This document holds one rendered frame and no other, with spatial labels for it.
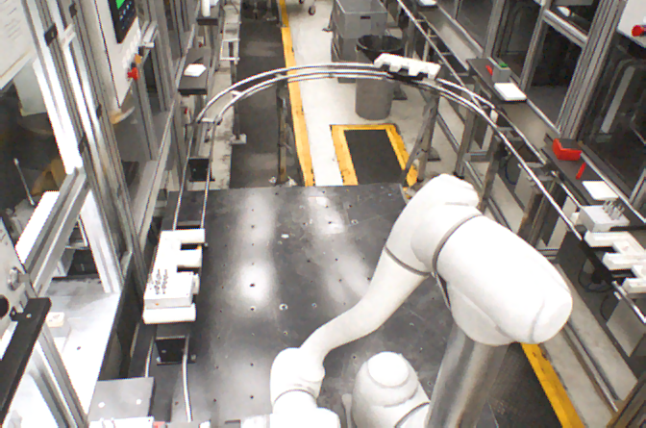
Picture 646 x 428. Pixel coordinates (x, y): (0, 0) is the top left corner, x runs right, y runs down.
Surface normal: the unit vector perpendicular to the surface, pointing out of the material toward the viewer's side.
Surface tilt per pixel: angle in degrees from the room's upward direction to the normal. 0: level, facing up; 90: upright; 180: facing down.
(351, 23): 91
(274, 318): 0
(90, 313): 0
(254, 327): 0
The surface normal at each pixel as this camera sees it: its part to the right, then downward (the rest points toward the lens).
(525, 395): 0.04, -0.81
